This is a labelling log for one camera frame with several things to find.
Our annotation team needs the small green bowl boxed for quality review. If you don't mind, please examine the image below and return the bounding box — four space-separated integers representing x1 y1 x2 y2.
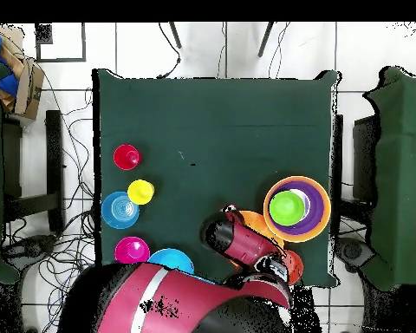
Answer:
269 190 307 227

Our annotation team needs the purple bowl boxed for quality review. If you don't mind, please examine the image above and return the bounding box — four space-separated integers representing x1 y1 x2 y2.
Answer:
267 180 328 237

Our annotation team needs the deep blue bowl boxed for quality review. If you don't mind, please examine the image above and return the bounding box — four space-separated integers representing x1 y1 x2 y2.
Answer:
146 247 196 276

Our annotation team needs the small orange bowl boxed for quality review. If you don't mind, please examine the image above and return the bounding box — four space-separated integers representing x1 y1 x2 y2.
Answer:
283 249 305 286

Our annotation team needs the yellow cup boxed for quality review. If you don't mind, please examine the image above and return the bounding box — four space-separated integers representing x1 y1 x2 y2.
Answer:
127 179 156 206

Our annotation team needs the dark green tablecloth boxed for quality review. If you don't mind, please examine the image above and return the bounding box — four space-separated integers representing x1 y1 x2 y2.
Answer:
91 68 341 289

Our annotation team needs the small pink bowl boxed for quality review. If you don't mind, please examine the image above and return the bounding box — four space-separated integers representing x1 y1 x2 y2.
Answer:
114 236 151 265

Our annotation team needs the shallow blue bowl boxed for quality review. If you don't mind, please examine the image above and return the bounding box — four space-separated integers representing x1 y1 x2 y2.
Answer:
101 191 140 231

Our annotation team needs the red cup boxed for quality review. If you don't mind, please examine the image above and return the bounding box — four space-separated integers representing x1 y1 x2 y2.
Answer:
113 143 142 172

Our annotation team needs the black tripod leg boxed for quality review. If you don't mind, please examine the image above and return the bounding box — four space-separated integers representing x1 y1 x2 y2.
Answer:
168 22 183 49
257 22 275 58

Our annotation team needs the black bench stand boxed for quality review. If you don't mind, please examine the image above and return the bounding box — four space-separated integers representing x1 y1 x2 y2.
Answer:
1 109 65 233

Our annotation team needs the cardboard box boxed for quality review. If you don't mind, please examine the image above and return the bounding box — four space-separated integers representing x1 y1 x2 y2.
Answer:
0 23 45 121

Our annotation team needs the black pedestal foot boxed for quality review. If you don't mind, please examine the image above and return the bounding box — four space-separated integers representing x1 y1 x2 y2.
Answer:
334 235 377 273
3 233 58 268

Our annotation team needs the tangle of black cables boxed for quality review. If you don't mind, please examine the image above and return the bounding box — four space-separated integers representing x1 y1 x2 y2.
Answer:
1 79 103 333

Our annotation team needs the black floor cable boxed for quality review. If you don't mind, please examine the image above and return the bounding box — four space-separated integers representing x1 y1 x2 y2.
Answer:
158 22 182 79

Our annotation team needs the black square floor frame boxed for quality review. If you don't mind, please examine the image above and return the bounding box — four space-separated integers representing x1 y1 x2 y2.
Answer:
34 23 88 63

